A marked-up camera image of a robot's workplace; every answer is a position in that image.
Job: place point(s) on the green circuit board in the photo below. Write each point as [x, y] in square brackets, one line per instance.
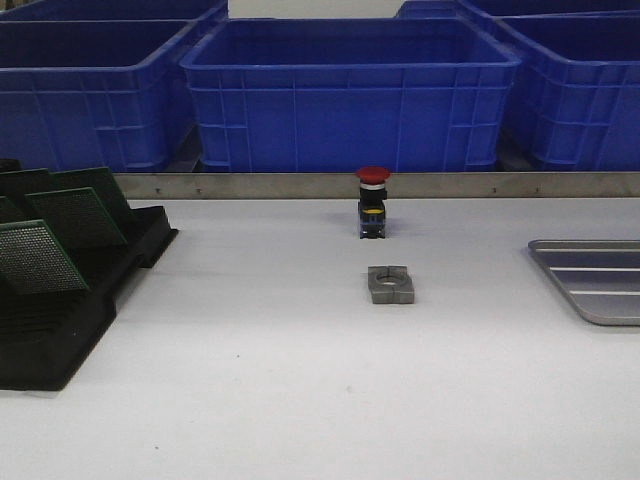
[33, 261]
[78, 217]
[108, 191]

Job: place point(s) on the silver metal tray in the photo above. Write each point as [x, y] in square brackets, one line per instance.
[599, 278]

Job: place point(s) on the black slotted board rack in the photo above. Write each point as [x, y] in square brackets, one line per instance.
[46, 337]

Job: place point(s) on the rear dark circuit board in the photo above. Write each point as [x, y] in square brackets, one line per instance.
[15, 186]

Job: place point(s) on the red emergency stop button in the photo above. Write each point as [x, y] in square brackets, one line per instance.
[371, 208]

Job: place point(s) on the grey metal clamp block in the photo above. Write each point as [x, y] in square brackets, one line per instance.
[390, 285]

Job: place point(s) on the centre blue plastic crate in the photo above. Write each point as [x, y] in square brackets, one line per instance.
[301, 96]

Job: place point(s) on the blue plastic crate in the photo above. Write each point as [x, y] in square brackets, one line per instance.
[574, 105]
[301, 96]
[86, 94]

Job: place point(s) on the left blue plastic crate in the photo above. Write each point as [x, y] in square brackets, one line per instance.
[86, 94]

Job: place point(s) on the right blue plastic crate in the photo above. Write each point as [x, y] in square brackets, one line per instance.
[574, 105]

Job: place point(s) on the far right blue crate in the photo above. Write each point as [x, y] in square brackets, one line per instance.
[488, 9]

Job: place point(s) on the far left blue crate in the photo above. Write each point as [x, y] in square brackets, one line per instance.
[117, 10]

